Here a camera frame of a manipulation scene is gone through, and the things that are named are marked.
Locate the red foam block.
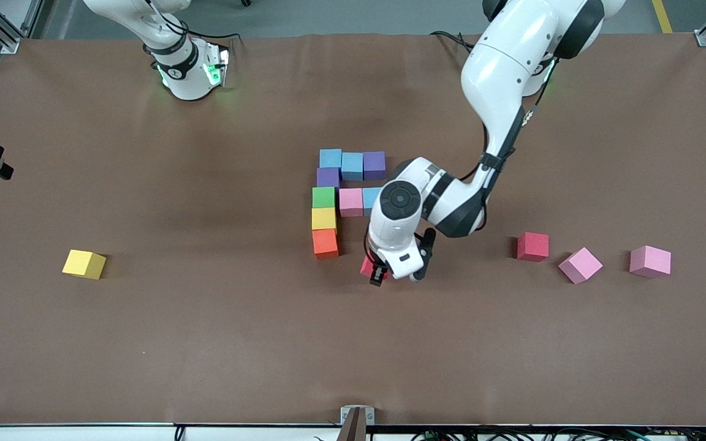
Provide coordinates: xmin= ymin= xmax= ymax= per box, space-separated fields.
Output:
xmin=359 ymin=254 xmax=390 ymax=280
xmin=517 ymin=232 xmax=549 ymax=263

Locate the orange foam block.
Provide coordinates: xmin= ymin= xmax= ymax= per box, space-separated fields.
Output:
xmin=313 ymin=228 xmax=340 ymax=260

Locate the black base cable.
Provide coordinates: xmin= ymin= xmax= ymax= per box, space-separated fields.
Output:
xmin=430 ymin=29 xmax=476 ymax=56

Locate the metal table edge bracket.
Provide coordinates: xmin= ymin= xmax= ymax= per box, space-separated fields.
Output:
xmin=336 ymin=406 xmax=376 ymax=441

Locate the pink foam block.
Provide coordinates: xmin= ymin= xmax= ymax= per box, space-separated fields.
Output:
xmin=339 ymin=188 xmax=364 ymax=218
xmin=629 ymin=246 xmax=672 ymax=279
xmin=558 ymin=247 xmax=604 ymax=285

